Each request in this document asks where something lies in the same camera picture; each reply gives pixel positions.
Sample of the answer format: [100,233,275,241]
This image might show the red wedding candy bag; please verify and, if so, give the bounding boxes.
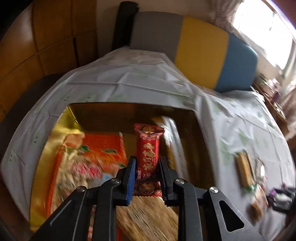
[134,123,165,197]

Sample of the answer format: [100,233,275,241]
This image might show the grey yellow blue headboard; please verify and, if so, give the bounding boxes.
[130,11,258,93]

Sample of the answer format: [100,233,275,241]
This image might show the purple snack packet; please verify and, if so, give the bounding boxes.
[267,188,281,197]

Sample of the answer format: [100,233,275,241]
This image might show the sandwich cracker packet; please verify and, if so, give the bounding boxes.
[234,150,257,192]

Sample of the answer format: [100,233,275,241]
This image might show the window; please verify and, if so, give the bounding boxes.
[233,1,292,70]

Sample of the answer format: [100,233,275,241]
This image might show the floral curtain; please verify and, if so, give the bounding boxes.
[210,0,243,28]

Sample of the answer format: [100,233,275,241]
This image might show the gold gift box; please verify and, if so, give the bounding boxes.
[30,102,215,231]

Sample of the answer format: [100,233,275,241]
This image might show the white cloud-print tablecloth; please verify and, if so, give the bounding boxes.
[0,46,293,241]

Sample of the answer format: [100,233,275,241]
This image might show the rice cracker packet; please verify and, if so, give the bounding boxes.
[116,196,178,240]

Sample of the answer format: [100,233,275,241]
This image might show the wooden side table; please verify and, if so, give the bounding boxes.
[253,78,296,140]

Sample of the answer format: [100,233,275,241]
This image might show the orange snack bag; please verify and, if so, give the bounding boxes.
[45,132,128,216]

